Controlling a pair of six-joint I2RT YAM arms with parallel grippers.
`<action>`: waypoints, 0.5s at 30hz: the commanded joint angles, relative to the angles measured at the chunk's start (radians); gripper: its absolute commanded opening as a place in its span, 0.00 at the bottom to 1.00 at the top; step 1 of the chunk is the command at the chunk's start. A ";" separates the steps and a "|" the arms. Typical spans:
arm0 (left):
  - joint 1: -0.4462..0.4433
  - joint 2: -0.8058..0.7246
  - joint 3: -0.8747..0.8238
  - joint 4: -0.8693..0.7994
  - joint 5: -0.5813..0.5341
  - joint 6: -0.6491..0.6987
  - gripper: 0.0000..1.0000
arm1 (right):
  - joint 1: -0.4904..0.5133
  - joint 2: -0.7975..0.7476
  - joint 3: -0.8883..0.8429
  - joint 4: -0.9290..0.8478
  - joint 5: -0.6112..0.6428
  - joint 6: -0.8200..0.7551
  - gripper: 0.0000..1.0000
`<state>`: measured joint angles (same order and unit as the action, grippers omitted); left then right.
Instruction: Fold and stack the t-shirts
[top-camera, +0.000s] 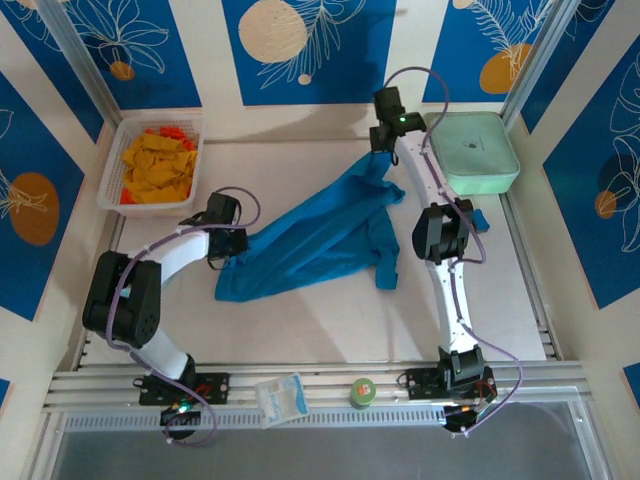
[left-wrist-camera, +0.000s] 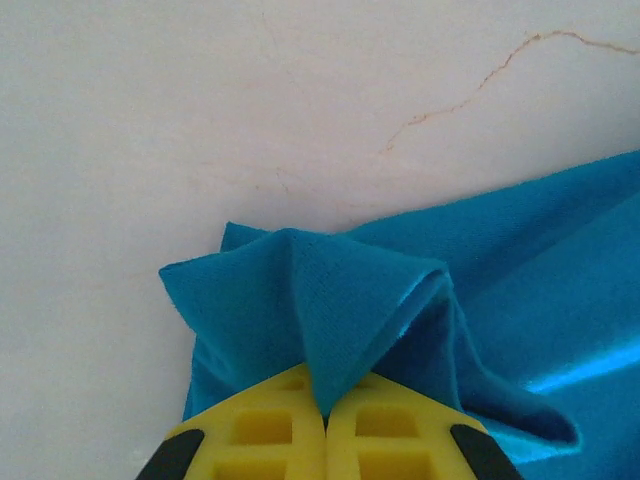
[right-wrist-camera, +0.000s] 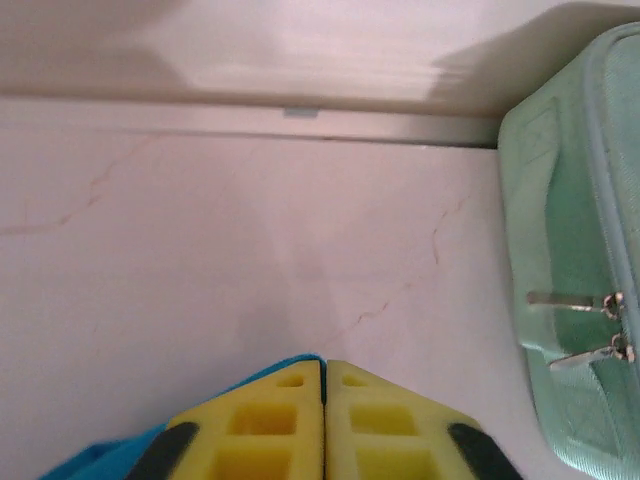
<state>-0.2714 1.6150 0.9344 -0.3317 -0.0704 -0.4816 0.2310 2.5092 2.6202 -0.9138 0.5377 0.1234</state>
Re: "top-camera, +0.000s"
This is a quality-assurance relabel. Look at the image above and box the clear wipes packet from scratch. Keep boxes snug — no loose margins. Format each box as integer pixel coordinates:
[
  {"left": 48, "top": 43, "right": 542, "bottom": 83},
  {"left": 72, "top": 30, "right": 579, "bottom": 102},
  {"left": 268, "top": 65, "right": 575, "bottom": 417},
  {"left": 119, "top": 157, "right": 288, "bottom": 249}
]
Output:
[{"left": 254, "top": 371, "right": 310, "bottom": 430}]

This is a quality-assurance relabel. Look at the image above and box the mint green zip case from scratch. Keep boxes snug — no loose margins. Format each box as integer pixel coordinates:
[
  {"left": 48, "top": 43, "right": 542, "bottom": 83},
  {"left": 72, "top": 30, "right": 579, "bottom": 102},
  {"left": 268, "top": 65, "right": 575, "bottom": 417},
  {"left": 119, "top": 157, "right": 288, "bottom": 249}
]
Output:
[{"left": 423, "top": 110, "right": 521, "bottom": 197}]

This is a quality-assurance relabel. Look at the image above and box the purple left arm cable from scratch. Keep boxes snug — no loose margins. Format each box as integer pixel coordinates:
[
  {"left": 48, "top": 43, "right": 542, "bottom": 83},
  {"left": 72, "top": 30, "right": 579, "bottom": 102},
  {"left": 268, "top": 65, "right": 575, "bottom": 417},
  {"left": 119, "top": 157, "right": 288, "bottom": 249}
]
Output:
[{"left": 107, "top": 186, "right": 264, "bottom": 447}]

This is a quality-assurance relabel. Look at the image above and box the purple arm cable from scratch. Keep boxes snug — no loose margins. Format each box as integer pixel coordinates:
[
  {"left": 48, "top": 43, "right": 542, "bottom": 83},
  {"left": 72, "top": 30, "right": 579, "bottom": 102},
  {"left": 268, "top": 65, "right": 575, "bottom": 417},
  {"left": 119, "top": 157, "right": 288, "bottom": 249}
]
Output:
[
  {"left": 107, "top": 186, "right": 264, "bottom": 447},
  {"left": 387, "top": 66, "right": 525, "bottom": 439}
]

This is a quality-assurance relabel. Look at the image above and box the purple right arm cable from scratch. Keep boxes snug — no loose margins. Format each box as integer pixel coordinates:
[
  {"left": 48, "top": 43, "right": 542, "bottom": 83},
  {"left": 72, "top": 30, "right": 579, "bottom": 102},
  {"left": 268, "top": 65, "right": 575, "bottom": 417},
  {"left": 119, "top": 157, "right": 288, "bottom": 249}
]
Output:
[{"left": 387, "top": 66, "right": 525, "bottom": 439}]

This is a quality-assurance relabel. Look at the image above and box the blue floral wall poster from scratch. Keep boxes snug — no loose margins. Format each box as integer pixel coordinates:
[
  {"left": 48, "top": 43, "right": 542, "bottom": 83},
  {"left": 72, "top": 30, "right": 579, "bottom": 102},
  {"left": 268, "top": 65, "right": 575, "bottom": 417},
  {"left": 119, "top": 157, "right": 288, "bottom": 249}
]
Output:
[
  {"left": 422, "top": 0, "right": 569, "bottom": 105},
  {"left": 542, "top": 47, "right": 640, "bottom": 310},
  {"left": 0, "top": 0, "right": 104, "bottom": 144},
  {"left": 519, "top": 0, "right": 640, "bottom": 134},
  {"left": 64, "top": 0, "right": 204, "bottom": 111},
  {"left": 0, "top": 72, "right": 86, "bottom": 322},
  {"left": 222, "top": 0, "right": 399, "bottom": 107}
]

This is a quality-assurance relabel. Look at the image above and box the blue t-shirt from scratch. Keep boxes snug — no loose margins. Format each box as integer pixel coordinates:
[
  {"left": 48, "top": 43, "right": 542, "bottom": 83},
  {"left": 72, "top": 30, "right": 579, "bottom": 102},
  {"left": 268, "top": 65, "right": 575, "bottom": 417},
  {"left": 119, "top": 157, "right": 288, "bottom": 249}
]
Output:
[{"left": 214, "top": 149, "right": 406, "bottom": 304}]

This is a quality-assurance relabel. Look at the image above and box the aluminium frame post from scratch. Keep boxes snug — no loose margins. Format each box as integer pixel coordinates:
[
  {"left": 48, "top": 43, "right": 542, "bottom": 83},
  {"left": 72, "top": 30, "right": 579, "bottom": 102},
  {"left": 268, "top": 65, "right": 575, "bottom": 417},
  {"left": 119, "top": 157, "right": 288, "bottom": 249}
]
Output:
[
  {"left": 37, "top": 0, "right": 121, "bottom": 121},
  {"left": 502, "top": 0, "right": 584, "bottom": 126}
]

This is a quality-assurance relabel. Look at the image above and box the aluminium cross rail frame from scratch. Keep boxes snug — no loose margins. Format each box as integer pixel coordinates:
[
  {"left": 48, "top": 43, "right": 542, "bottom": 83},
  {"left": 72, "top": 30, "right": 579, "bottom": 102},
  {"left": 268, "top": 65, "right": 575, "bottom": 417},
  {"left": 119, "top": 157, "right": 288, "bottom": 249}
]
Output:
[{"left": 42, "top": 362, "right": 586, "bottom": 414}]

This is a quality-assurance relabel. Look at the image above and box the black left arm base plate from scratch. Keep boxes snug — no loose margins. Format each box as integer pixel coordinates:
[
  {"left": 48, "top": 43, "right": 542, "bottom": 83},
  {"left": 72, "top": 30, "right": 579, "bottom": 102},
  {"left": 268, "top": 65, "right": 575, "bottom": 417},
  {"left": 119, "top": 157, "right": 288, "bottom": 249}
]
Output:
[{"left": 137, "top": 371, "right": 231, "bottom": 406}]

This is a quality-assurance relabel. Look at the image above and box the aluminium side rail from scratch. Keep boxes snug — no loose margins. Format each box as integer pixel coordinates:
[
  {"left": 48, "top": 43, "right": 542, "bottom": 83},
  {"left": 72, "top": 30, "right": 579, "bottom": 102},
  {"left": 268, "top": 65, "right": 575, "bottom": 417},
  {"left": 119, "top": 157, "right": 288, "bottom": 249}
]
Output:
[
  {"left": 72, "top": 214, "right": 126, "bottom": 371},
  {"left": 502, "top": 192, "right": 564, "bottom": 361}
]

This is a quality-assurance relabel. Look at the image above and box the white plastic basket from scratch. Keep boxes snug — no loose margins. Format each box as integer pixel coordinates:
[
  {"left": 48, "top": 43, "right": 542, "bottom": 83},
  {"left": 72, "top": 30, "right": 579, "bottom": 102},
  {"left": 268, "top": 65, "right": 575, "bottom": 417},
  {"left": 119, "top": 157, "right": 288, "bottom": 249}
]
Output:
[{"left": 95, "top": 110, "right": 206, "bottom": 219}]

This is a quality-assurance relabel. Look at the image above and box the grey slotted cable duct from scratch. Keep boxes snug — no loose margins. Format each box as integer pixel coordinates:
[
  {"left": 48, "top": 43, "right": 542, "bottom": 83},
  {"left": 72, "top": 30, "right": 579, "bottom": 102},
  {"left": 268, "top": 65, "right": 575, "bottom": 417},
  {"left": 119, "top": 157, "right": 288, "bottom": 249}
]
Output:
[{"left": 64, "top": 405, "right": 576, "bottom": 434}]

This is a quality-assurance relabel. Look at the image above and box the black controller board mount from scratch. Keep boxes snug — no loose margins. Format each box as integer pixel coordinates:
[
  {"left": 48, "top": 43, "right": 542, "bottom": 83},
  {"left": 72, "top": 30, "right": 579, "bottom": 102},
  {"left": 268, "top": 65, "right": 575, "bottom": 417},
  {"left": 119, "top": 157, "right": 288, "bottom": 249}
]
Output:
[
  {"left": 159, "top": 403, "right": 202, "bottom": 441},
  {"left": 442, "top": 399, "right": 494, "bottom": 437}
]

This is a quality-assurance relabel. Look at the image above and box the yellow cloths pile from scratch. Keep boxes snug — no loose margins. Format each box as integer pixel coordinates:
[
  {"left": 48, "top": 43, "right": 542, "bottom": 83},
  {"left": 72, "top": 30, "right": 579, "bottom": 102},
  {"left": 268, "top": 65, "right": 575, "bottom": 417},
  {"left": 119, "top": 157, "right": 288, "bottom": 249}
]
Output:
[{"left": 121, "top": 130, "right": 200, "bottom": 205}]

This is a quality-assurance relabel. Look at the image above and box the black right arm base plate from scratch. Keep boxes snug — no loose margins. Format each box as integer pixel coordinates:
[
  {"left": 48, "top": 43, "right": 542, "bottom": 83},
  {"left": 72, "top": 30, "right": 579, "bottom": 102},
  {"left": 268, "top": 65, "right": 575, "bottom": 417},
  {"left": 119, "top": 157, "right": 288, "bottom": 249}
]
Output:
[{"left": 405, "top": 367, "right": 496, "bottom": 401}]

